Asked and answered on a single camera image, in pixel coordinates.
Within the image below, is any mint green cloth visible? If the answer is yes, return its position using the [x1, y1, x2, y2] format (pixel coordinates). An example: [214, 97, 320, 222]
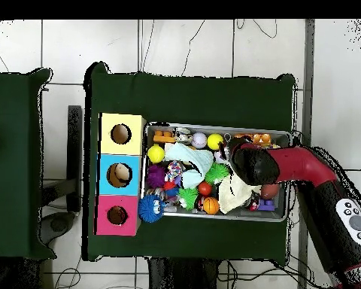
[164, 141, 214, 189]

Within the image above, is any blue spiky monster toy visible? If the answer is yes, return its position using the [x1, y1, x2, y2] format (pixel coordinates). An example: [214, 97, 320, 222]
[137, 193, 166, 224]

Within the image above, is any clear mesh bin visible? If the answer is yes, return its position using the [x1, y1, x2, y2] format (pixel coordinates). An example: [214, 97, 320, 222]
[140, 121, 292, 223]

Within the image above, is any wooden box with three holes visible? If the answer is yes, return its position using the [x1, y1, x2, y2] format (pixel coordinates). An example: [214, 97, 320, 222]
[94, 112, 147, 236]

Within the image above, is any white baseball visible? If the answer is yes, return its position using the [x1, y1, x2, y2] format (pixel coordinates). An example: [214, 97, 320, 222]
[191, 132, 208, 150]

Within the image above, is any purple spiky monster toy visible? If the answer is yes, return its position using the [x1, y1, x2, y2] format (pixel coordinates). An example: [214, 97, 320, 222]
[146, 164, 168, 189]

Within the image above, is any red rubber ball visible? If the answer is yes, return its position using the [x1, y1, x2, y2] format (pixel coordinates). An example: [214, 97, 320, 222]
[197, 181, 213, 197]

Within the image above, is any plain yellow ball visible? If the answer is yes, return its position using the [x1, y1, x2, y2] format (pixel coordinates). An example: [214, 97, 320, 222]
[206, 132, 224, 151]

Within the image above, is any black and white soccer ball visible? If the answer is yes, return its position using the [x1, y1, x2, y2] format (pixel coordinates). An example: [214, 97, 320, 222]
[213, 150, 228, 164]

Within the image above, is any orange basketball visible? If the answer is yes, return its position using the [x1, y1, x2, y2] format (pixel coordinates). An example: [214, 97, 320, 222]
[202, 196, 220, 215]

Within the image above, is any dark green tablecloth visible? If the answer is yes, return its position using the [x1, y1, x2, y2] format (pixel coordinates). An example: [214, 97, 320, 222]
[82, 61, 297, 267]

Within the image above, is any orange four-stud building block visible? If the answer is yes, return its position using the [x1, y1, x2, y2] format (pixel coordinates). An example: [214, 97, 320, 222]
[252, 132, 272, 148]

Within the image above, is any brown football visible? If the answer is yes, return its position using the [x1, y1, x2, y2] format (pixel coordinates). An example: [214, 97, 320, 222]
[260, 183, 281, 200]

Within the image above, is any black stand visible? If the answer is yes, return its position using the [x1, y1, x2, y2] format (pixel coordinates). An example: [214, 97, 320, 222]
[41, 105, 83, 211]

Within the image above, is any grey stand foot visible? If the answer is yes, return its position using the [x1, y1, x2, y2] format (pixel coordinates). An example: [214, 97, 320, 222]
[40, 211, 76, 245]

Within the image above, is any side table with green cloth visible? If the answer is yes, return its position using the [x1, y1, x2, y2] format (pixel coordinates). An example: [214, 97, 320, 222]
[0, 68, 57, 260]

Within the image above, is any yellow tennis ball with handle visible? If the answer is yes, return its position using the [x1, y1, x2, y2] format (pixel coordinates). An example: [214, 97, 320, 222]
[147, 143, 165, 165]

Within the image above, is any grey floor rail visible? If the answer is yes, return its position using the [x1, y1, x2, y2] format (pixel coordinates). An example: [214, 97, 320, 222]
[297, 19, 316, 289]

